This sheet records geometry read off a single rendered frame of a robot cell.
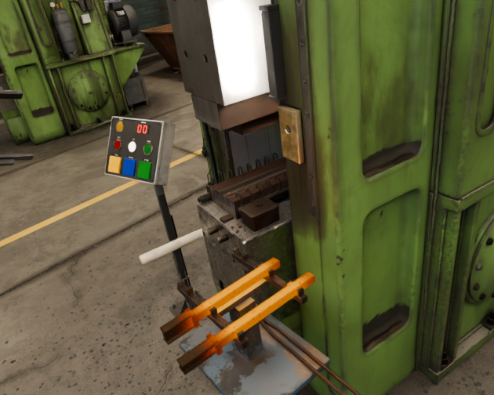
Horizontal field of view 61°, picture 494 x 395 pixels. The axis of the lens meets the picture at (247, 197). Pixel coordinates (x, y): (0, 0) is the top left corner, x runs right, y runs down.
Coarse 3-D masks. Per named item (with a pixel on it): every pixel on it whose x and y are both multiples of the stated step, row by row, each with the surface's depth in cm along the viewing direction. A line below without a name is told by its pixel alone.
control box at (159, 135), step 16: (112, 128) 200; (128, 128) 194; (144, 128) 188; (160, 128) 183; (112, 144) 200; (128, 144) 194; (144, 144) 188; (160, 144) 183; (144, 160) 188; (160, 160) 185; (128, 176) 193; (160, 176) 187
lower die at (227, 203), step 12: (264, 168) 177; (276, 168) 173; (228, 180) 174; (240, 180) 170; (264, 180) 166; (276, 180) 165; (216, 192) 166; (240, 192) 161; (252, 192) 159; (264, 192) 161; (228, 204) 160; (240, 204) 157; (240, 216) 159
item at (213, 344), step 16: (288, 288) 115; (304, 288) 117; (272, 304) 110; (240, 320) 107; (256, 320) 108; (208, 336) 103; (224, 336) 103; (192, 352) 100; (208, 352) 102; (192, 368) 99
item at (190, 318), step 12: (264, 264) 125; (276, 264) 125; (252, 276) 121; (264, 276) 124; (228, 288) 118; (240, 288) 118; (216, 300) 115; (228, 300) 117; (192, 312) 111; (204, 312) 112; (168, 324) 108; (180, 324) 109; (192, 324) 112; (168, 336) 107; (180, 336) 109
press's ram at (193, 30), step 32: (192, 0) 125; (224, 0) 121; (256, 0) 126; (192, 32) 133; (224, 32) 124; (256, 32) 130; (192, 64) 142; (224, 64) 128; (256, 64) 134; (224, 96) 132
